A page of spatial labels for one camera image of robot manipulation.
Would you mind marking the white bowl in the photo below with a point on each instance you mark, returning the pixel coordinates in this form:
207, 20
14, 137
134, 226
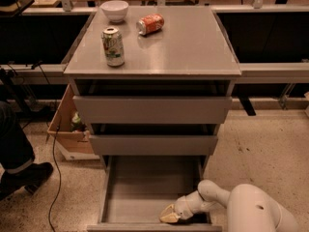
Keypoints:
115, 11

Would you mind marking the cardboard box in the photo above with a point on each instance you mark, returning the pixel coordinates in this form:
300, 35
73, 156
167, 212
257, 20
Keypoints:
73, 143

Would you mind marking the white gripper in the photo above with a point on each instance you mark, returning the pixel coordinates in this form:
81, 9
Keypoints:
185, 207

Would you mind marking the black shoe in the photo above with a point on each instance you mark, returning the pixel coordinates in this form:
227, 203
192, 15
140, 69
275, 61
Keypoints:
30, 178

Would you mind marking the grey drawer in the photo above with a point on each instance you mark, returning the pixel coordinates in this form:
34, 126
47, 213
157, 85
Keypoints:
157, 110
153, 145
137, 189

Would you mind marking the grey top drawer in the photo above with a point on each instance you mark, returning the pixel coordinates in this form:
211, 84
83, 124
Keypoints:
157, 110

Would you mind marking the grey bottom drawer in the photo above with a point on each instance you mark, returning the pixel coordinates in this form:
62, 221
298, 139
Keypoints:
137, 189

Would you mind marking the grey middle drawer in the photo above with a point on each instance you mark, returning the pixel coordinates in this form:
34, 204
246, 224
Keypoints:
153, 145

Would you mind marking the person's dark trouser leg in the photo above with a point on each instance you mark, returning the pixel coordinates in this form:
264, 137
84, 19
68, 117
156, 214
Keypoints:
16, 152

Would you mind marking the green bottle in box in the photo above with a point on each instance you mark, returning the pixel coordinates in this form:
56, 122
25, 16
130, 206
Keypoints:
75, 123

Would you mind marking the orange soda can lying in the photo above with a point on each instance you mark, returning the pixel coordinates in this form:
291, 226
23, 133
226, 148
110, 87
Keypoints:
149, 24

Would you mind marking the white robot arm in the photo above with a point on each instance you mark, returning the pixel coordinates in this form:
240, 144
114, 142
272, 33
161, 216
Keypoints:
249, 209

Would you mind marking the grey drawer cabinet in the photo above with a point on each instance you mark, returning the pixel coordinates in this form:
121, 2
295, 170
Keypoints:
170, 95

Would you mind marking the green white soda can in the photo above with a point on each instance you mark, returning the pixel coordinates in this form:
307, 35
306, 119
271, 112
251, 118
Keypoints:
113, 46

